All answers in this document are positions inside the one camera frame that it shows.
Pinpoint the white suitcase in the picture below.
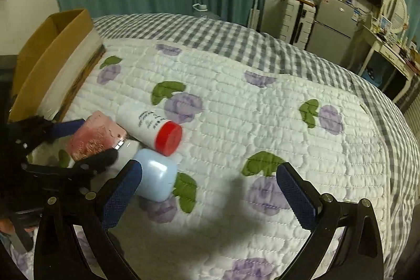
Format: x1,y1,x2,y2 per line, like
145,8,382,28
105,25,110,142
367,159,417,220
280,0,317,50

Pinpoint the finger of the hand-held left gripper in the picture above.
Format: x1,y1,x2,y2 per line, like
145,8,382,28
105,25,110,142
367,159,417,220
21,148,119,185
8,116,86,151

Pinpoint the white floral quilt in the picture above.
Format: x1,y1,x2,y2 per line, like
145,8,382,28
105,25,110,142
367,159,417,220
10,39,406,280

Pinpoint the cardboard box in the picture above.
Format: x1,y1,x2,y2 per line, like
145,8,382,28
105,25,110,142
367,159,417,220
8,8,106,123

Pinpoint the oval white-framed mirror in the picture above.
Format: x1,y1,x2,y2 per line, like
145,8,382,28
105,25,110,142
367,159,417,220
381,0,410,37

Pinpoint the white bottle with red cap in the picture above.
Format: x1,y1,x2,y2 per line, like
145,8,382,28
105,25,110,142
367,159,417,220
117,102,183,157

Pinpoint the light blue plastic jar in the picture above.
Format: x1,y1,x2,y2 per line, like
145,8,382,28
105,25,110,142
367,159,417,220
131,148,178,203

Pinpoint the silver refrigerator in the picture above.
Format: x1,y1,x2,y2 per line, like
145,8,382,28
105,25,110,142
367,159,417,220
306,0,358,66

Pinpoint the teal window curtain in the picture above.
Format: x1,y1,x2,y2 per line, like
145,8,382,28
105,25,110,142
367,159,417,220
393,0,420,49

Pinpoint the white dressing table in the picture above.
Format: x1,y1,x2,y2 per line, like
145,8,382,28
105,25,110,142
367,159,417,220
356,25,420,104

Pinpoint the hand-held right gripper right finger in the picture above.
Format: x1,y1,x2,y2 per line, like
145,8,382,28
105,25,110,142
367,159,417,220
276,162,384,280

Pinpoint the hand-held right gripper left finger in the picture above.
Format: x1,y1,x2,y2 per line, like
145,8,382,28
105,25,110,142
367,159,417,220
33,159,143,280

